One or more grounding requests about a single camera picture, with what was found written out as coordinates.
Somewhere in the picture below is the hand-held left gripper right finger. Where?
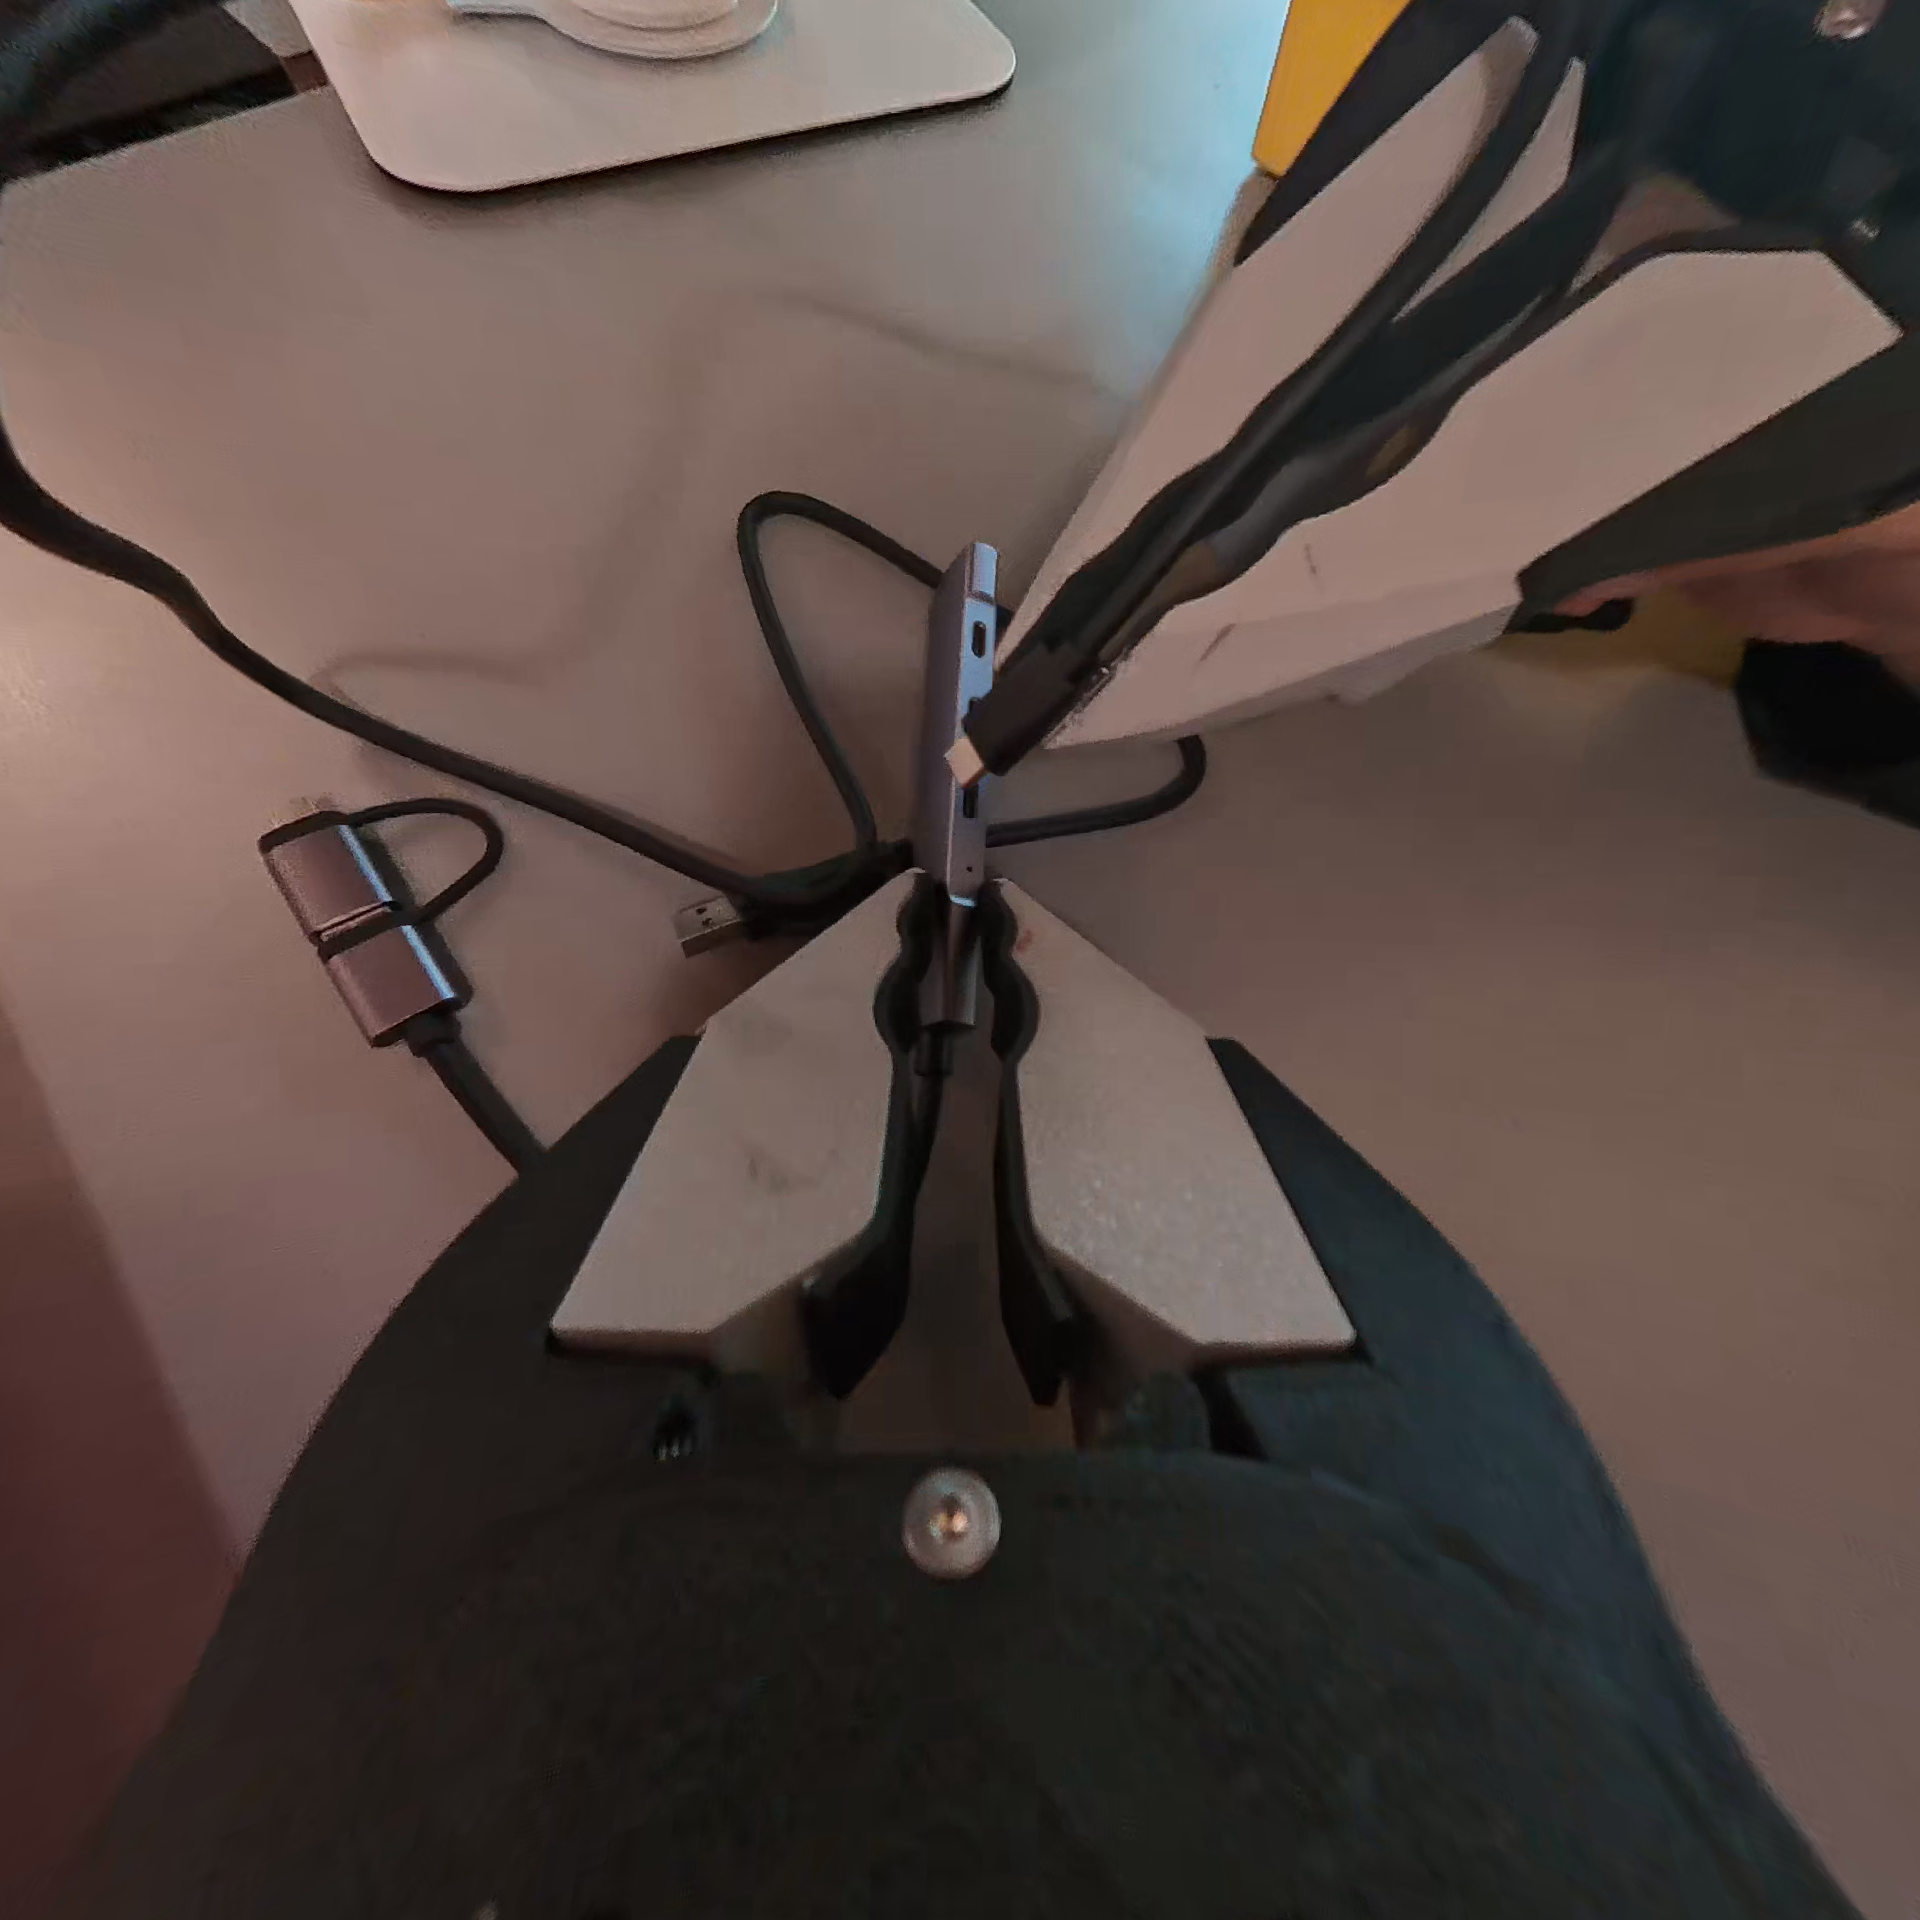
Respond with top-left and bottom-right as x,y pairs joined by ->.
983,880 -> 1360,1408

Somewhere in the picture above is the person's right forearm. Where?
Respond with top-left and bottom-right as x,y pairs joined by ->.
1737,637 -> 1920,829

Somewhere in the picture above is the grey USB hub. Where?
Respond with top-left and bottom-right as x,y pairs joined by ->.
911,544 -> 1005,1037

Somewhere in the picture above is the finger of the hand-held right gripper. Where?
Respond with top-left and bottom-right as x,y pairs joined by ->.
1042,245 -> 1905,750
998,15 -> 1593,653

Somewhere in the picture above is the yellow plastic bin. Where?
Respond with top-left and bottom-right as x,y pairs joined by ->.
1254,0 -> 1419,182

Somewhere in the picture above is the thin black USB-C cable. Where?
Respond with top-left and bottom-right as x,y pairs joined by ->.
949,88 -> 1593,783

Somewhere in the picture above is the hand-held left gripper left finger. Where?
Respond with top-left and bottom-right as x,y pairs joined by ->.
550,877 -> 928,1401

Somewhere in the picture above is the thick black braided cable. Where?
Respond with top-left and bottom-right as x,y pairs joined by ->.
0,427 -> 783,910

